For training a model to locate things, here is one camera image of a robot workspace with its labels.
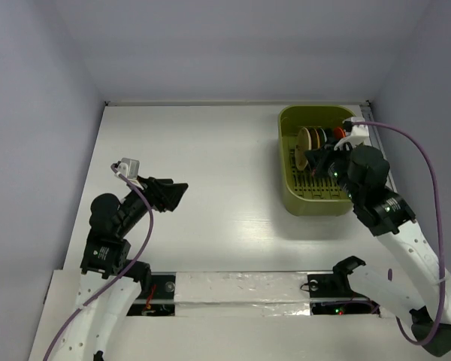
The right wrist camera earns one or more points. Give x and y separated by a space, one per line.
357 132

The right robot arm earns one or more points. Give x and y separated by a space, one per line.
361 172

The orange plate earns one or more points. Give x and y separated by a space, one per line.
338 133

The yellow patterned plate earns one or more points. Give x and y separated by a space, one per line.
315 139

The green dish rack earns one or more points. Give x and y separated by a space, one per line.
303 194

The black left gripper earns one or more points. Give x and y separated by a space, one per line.
158 192

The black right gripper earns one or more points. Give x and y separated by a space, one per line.
324 159

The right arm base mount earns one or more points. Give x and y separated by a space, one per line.
330 294

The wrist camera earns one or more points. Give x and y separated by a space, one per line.
128 168
357 132

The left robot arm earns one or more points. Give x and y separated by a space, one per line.
109 240

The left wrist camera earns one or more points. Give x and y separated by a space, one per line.
128 168

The white foam front panel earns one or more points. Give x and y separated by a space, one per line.
225 316

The black plate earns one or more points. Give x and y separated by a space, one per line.
329 136

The cream floral plate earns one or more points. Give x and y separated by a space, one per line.
302 145

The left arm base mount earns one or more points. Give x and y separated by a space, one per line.
158 301

